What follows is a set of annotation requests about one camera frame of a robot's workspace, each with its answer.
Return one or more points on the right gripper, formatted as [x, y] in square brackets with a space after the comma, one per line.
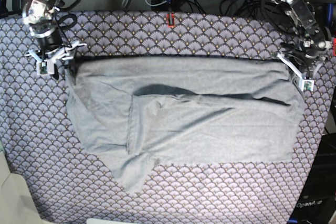
[48, 41]

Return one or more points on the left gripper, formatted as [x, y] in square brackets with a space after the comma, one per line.
[306, 59]

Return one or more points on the light grey T-shirt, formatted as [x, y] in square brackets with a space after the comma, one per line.
[137, 113]

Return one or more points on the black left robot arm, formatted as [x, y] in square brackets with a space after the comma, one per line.
[311, 39]

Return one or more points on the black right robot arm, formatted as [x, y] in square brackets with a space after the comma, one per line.
[39, 17]

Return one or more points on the red table clamp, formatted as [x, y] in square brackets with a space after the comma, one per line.
[170, 20]

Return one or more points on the black OpenArm box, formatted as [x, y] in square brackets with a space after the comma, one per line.
[316, 203]

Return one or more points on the white plastic bin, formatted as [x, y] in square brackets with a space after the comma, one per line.
[17, 205]

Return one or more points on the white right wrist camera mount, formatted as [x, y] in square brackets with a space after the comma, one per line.
[46, 67]

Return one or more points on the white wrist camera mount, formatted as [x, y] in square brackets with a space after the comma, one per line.
[304, 83]
[46, 67]

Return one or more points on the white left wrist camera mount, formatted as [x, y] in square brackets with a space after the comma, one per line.
[304, 83]

